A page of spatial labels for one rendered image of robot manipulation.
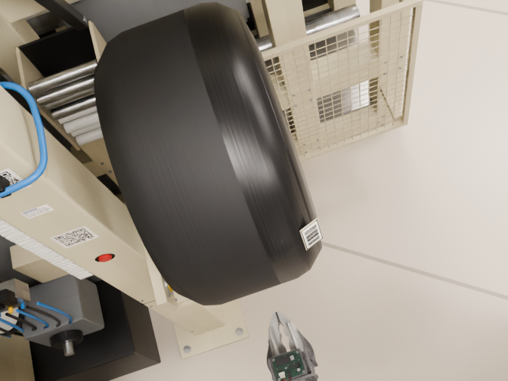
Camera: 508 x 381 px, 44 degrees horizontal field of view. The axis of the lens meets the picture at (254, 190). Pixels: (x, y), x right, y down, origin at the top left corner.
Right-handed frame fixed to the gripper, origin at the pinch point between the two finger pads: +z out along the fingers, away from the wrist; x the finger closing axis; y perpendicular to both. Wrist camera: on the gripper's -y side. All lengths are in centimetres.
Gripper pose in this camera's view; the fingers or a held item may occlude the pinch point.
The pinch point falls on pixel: (278, 319)
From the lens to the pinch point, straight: 124.6
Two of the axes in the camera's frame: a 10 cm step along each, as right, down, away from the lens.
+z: -2.7, -8.2, 5.1
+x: -9.4, 3.3, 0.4
